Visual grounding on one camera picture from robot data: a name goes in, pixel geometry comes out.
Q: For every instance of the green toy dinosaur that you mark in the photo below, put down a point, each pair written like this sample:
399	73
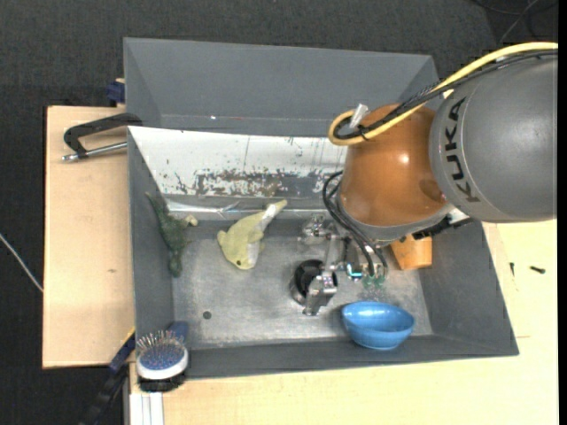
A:
172	233

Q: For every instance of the pale wood board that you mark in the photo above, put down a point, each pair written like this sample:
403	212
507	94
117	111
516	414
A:
84	246

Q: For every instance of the small black screw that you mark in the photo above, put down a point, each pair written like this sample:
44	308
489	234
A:
538	270

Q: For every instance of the orange cup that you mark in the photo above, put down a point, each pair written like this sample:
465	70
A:
414	252

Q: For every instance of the yellow-green plush fish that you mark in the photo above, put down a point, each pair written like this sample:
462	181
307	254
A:
241	241

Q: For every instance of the grey metal bin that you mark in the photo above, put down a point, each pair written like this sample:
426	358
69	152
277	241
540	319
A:
248	308

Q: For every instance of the black round cup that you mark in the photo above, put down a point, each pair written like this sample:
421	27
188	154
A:
305	275

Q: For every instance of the clear glass thing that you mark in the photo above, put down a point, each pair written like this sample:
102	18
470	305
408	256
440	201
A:
312	228

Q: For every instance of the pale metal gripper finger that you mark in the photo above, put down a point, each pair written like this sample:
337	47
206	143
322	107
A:
313	297
329	283

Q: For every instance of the white and blue hairbrush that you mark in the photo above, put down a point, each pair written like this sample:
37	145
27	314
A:
160	359

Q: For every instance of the blue bowl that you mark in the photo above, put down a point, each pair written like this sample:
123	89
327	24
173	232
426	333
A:
376	326

